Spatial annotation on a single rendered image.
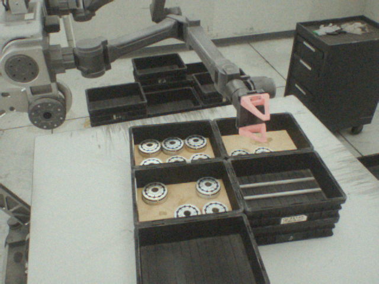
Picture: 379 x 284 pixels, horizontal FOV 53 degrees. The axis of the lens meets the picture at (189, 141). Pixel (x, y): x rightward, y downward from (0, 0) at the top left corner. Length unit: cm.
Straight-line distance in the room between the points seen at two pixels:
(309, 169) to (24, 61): 123
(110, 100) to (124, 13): 178
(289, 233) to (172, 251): 48
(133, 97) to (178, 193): 142
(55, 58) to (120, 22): 330
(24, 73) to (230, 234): 89
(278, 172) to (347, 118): 168
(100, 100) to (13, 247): 118
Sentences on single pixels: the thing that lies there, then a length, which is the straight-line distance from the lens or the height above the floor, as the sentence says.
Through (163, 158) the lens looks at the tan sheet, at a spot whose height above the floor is 83.
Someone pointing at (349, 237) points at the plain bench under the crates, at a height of 70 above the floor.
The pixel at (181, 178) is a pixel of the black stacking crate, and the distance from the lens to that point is 162.
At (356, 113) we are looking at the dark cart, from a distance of 335.
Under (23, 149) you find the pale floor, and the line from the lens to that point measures 341.
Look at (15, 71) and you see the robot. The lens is 125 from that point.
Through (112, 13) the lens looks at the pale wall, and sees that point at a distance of 446.
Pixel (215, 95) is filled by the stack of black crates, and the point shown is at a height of 55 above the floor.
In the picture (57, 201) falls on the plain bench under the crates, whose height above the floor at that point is 70.
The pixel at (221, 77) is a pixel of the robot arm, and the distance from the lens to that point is 105.
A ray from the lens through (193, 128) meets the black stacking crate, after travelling 183.
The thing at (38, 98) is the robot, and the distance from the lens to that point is 158.
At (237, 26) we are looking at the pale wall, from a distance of 490.
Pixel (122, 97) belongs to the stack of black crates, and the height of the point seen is 49.
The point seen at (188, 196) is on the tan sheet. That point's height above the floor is 83.
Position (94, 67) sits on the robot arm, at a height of 144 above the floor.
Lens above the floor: 197
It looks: 38 degrees down
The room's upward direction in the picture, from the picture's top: straight up
